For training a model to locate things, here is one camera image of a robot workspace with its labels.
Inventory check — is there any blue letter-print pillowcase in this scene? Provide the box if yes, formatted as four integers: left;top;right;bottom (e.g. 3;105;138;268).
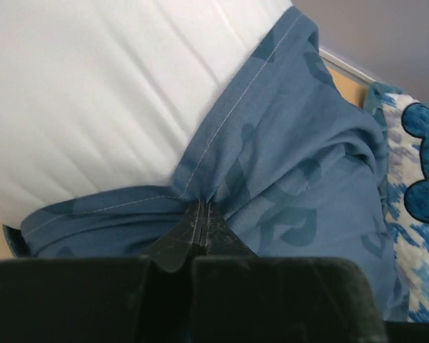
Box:
4;8;409;322

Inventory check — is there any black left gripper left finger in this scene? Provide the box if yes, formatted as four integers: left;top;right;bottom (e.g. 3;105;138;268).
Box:
0;202;204;342

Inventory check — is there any aluminium front rail frame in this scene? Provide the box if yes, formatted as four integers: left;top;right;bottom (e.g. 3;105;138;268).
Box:
319;48;376;86

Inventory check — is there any white pillow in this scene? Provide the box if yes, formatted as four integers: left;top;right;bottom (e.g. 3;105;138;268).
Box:
0;1;292;228

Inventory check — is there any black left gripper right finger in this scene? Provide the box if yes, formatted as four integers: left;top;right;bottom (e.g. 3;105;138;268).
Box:
192;204;388;342

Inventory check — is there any blue houndstooth bear pillow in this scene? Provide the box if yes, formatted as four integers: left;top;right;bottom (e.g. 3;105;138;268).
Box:
363;82;429;322

